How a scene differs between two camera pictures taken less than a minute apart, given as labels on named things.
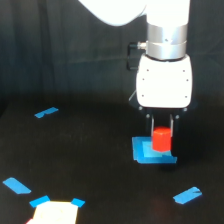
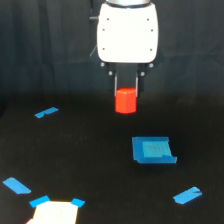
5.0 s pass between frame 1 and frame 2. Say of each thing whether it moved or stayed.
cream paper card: stayed
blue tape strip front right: stayed
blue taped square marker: stayed
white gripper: moved
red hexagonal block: moved
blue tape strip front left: stayed
